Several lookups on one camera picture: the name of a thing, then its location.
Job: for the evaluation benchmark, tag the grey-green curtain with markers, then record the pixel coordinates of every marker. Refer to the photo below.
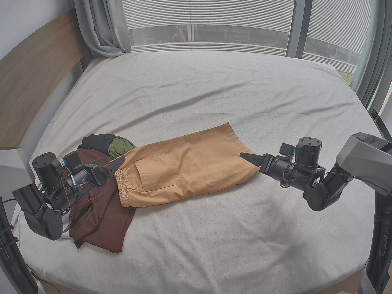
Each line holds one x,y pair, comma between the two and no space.
373,57
98,17

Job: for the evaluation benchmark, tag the tan shorts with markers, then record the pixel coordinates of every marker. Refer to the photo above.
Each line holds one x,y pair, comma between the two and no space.
190,164

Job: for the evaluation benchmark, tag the bed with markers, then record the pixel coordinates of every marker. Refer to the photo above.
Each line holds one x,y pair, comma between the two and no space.
214,87

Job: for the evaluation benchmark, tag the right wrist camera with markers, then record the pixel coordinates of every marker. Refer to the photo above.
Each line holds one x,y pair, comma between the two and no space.
287,150

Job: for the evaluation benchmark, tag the black garment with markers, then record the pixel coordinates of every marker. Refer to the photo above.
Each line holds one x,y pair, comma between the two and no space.
95,141

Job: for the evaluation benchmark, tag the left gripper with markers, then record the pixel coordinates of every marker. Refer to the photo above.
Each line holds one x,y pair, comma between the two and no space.
87,179

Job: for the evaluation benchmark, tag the brown garment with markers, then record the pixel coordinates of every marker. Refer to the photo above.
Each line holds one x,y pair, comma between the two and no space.
101,222

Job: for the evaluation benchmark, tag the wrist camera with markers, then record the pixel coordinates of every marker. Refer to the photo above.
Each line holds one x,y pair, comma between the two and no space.
72,159
287,150

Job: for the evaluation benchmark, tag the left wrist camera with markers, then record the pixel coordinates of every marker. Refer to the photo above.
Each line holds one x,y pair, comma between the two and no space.
72,159

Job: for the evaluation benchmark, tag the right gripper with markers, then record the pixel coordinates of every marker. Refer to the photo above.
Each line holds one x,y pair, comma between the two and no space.
280,168

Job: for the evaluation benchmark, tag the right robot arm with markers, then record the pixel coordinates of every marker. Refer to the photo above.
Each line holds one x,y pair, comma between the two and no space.
361,161

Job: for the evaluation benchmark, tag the window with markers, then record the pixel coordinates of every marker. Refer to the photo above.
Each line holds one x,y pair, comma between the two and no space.
214,11

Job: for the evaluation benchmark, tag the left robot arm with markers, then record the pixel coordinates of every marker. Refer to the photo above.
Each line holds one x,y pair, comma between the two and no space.
46,170

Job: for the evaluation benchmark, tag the green garment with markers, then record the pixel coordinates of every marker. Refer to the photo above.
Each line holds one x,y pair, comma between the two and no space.
121,147

